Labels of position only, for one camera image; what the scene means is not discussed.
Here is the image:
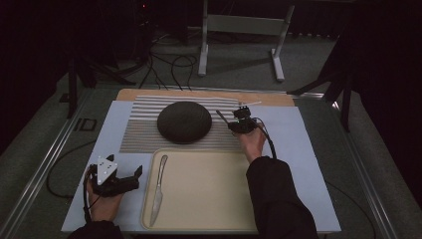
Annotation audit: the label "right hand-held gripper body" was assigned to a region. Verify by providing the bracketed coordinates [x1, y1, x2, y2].
[233, 101, 263, 135]

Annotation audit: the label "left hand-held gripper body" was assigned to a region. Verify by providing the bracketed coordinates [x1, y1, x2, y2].
[87, 155, 139, 199]

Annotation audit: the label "silver table knife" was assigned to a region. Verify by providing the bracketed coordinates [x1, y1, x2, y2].
[148, 154, 169, 228]

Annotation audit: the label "dark round plate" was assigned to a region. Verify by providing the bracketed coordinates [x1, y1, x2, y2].
[156, 101, 213, 145]

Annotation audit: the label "beige tray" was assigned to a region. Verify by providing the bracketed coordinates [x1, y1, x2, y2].
[140, 148, 259, 232]

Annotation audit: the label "person's right hand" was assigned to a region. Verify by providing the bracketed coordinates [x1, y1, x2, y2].
[237, 127, 267, 164]

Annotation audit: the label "person's left hand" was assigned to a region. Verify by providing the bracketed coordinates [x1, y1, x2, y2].
[87, 183, 125, 223]

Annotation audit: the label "striped placemat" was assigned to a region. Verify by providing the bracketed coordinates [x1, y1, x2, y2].
[118, 95, 246, 154]

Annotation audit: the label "light blue table sheet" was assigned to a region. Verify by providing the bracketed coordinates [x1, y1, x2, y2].
[61, 100, 342, 233]

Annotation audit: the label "black tripod stand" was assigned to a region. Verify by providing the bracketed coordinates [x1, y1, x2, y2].
[66, 54, 137, 120]

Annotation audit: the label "black angled stand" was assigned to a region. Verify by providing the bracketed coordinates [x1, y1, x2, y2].
[287, 33, 354, 133]

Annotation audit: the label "grey metal stand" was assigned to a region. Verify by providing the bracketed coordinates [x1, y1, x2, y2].
[197, 0, 296, 83]

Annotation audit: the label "right hand-held gripper cable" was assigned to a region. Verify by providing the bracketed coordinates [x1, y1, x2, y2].
[251, 117, 376, 239]

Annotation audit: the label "hand-held gripper cable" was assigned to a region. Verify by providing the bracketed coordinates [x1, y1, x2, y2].
[45, 140, 98, 224]
[251, 117, 376, 239]

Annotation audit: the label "left hand-held gripper cable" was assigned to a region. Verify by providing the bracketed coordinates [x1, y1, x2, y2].
[45, 140, 98, 224]

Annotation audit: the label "aluminium floor rail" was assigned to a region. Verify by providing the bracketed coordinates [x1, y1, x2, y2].
[0, 89, 94, 239]
[331, 99, 399, 239]

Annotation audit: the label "black floor cables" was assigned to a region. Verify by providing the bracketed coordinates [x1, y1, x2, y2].
[138, 33, 199, 92]

